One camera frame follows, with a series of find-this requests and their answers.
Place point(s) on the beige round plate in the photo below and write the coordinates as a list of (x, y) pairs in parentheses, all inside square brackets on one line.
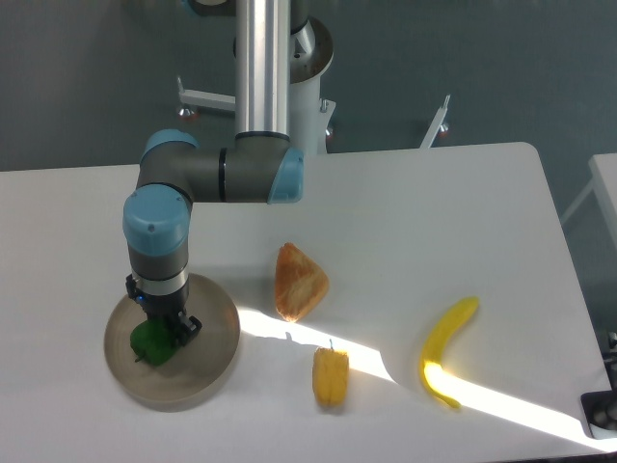
[(196, 371)]

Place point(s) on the green toy pepper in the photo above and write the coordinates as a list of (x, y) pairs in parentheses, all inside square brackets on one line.
[(154, 341)]

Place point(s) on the yellow toy pepper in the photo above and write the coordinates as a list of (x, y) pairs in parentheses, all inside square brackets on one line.
[(330, 376)]

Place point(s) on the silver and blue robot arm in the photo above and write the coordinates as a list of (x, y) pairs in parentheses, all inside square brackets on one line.
[(261, 167)]

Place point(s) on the orange triangular toy bread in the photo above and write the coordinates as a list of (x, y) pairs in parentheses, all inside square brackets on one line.
[(300, 283)]

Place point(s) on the white side table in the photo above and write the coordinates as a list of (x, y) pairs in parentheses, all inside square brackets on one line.
[(602, 185)]

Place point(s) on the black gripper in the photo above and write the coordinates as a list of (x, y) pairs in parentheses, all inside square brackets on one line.
[(182, 327)]

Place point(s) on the yellow toy banana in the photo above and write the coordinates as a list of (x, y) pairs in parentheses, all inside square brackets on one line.
[(430, 360)]

